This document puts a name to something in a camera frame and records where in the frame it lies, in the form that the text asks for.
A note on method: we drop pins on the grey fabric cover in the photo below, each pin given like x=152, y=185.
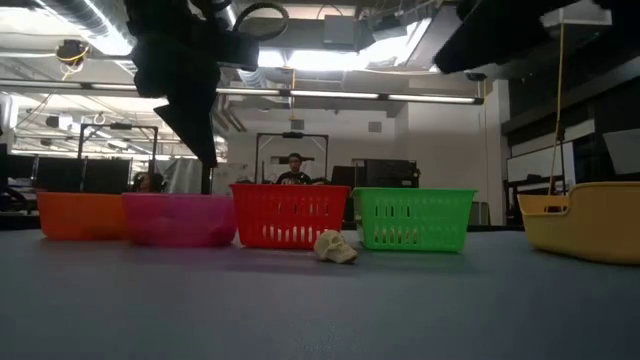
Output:
x=182, y=176

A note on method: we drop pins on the yellow plastic bin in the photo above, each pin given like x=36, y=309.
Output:
x=575, y=225

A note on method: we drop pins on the red plastic basket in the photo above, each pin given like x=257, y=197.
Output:
x=290, y=215

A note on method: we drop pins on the black monitor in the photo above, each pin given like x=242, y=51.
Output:
x=385, y=175

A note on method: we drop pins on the cream skull toy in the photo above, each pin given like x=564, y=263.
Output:
x=331, y=247

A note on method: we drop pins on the grey ceiling unit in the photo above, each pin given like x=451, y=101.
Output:
x=345, y=30

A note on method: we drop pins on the green plastic basket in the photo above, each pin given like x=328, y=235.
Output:
x=415, y=217

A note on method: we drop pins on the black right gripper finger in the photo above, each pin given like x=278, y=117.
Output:
x=500, y=30

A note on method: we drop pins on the grey cabinet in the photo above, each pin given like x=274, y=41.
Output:
x=484, y=214

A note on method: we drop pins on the long ceiling light strip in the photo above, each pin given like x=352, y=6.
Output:
x=330, y=94

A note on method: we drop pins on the round silver air duct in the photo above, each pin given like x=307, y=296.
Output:
x=229, y=15

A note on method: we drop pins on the black metal frame stand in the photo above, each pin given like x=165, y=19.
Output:
x=117, y=126
x=292, y=134

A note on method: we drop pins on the white wall board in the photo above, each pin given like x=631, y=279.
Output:
x=625, y=150
x=535, y=165

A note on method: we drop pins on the black screen row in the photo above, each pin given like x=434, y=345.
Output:
x=100, y=175

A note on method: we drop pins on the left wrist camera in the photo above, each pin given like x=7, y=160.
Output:
x=240, y=50

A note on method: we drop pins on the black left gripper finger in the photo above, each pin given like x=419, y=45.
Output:
x=197, y=130

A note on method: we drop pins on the person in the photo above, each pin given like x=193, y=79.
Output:
x=147, y=183
x=295, y=176

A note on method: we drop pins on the pink round bowl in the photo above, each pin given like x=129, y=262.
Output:
x=180, y=220

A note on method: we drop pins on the orange round bowl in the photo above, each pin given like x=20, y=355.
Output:
x=75, y=215

